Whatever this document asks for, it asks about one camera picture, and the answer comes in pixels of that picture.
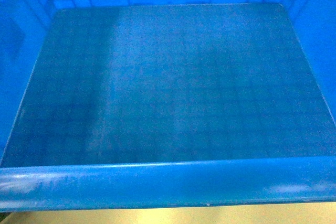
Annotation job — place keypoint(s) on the blue plastic crate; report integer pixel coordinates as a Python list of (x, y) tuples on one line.
[(121, 104)]

